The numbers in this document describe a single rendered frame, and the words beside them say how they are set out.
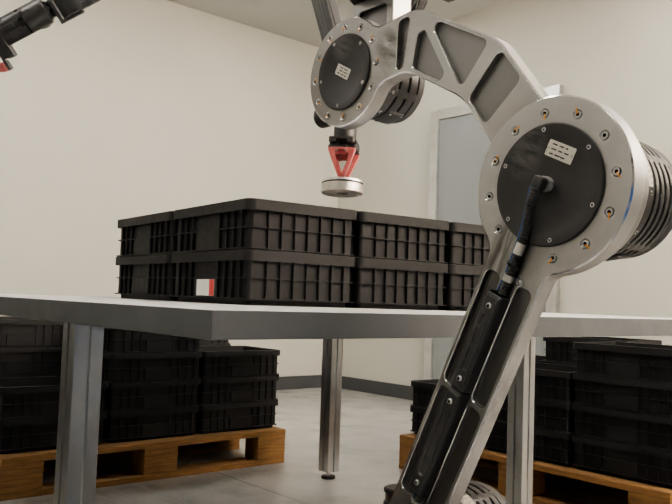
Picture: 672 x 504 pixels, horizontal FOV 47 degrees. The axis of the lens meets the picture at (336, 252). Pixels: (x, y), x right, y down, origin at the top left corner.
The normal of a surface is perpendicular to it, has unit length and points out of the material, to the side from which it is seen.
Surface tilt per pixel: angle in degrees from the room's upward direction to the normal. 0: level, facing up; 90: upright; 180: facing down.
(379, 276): 90
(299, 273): 90
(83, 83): 90
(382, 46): 90
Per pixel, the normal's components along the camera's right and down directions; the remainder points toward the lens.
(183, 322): -0.76, -0.07
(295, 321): 0.65, -0.02
